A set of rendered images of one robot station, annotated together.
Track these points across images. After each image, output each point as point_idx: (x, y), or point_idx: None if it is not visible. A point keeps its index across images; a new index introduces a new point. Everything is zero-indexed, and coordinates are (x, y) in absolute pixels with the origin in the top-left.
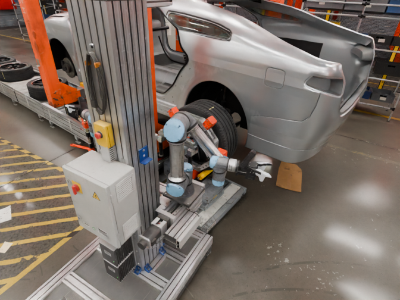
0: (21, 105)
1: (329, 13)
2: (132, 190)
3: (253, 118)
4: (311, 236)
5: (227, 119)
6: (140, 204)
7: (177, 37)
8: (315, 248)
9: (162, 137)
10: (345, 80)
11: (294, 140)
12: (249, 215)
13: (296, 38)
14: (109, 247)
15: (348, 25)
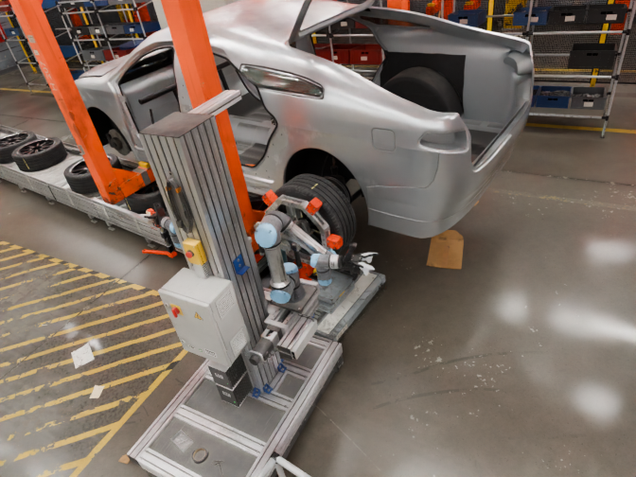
0: (60, 203)
1: None
2: (233, 304)
3: (370, 189)
4: (471, 325)
5: (336, 197)
6: (244, 317)
7: None
8: (476, 340)
9: None
10: (504, 101)
11: (422, 210)
12: (391, 310)
13: (428, 52)
14: (220, 369)
15: None
